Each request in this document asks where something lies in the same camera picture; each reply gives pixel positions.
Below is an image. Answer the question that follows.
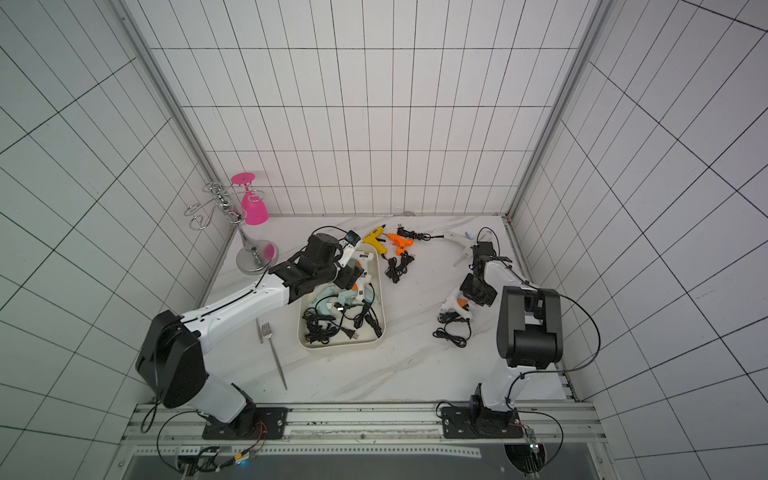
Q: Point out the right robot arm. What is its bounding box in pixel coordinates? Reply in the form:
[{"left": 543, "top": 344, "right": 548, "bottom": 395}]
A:
[{"left": 456, "top": 241, "right": 563, "bottom": 423}]

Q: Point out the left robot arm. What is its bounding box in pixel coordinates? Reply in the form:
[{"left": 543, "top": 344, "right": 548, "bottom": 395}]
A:
[{"left": 135, "top": 231, "right": 362, "bottom": 424}]

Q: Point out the chrome cup rack stand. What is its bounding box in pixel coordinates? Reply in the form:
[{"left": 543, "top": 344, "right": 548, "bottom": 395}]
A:
[{"left": 184, "top": 181, "right": 279, "bottom": 276}]

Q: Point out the large mint glue gun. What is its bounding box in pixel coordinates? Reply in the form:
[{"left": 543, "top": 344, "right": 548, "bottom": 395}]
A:
[{"left": 309, "top": 286, "right": 357, "bottom": 318}]

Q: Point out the yellow glue gun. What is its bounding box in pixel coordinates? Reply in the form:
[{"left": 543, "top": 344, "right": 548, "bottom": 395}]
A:
[{"left": 363, "top": 225, "right": 388, "bottom": 258}]

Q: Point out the white Greeler glue gun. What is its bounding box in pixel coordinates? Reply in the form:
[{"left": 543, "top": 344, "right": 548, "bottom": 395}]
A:
[{"left": 395, "top": 226, "right": 490, "bottom": 268}]

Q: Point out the metal fork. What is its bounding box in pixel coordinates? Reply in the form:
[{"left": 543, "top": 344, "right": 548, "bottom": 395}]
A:
[{"left": 261, "top": 323, "right": 288, "bottom": 390}]

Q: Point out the cream storage tray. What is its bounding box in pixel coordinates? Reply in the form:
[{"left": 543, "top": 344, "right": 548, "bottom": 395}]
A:
[{"left": 297, "top": 244, "right": 386, "bottom": 352}]

